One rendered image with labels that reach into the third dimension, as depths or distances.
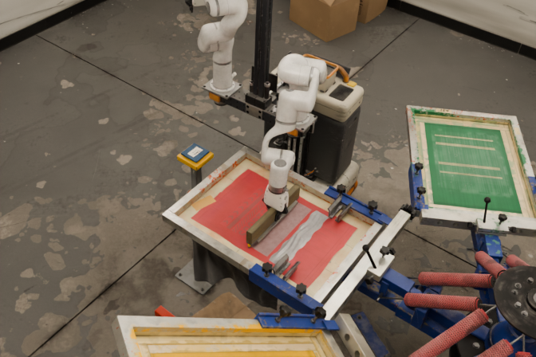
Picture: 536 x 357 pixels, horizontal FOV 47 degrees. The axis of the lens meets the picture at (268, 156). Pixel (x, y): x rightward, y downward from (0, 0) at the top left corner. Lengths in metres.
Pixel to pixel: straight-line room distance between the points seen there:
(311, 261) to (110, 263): 1.60
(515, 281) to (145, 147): 2.98
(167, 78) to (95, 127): 0.80
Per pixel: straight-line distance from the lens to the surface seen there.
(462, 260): 4.03
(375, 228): 2.70
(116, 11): 6.20
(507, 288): 2.24
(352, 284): 2.43
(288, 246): 2.62
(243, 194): 2.81
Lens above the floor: 2.97
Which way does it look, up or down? 42 degrees down
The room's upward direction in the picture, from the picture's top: 3 degrees clockwise
